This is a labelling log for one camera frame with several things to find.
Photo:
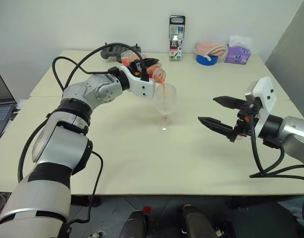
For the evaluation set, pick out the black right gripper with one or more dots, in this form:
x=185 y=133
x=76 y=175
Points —
x=243 y=124

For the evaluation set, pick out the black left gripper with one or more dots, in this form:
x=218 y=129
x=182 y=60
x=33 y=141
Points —
x=142 y=72

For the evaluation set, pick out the clear bottle with orange drink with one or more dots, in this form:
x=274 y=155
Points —
x=157 y=73

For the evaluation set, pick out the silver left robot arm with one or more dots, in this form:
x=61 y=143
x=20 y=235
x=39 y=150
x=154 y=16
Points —
x=100 y=89

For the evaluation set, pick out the clear wine glass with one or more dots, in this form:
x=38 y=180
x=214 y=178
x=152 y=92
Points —
x=170 y=96

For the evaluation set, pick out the marker pen pack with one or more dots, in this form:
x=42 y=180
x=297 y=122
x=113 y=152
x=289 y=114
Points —
x=176 y=39

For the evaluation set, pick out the grey handheld game controller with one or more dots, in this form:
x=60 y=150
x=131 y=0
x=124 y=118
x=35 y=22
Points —
x=110 y=53

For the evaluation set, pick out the blue tape roll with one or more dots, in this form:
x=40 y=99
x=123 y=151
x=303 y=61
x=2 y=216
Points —
x=205 y=61

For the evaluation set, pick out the pink folded towel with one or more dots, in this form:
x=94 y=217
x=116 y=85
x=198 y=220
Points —
x=209 y=47

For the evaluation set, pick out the purple tissue pack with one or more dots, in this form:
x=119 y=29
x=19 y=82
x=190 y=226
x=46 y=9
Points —
x=237 y=54

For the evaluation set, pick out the grey partition panel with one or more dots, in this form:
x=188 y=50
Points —
x=290 y=62

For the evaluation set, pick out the dark rounded shape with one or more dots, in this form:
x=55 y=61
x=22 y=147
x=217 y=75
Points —
x=194 y=220
x=136 y=225

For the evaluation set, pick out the small red square block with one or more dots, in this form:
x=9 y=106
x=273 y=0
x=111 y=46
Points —
x=147 y=210

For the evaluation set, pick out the dark grey laptop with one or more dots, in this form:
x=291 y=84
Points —
x=2 y=104

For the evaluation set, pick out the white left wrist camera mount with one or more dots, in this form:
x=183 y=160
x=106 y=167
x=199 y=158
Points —
x=142 y=86

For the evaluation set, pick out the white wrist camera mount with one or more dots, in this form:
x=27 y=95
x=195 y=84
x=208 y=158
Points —
x=142 y=86
x=266 y=96

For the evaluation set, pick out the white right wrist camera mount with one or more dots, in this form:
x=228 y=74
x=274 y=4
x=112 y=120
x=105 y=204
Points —
x=266 y=96

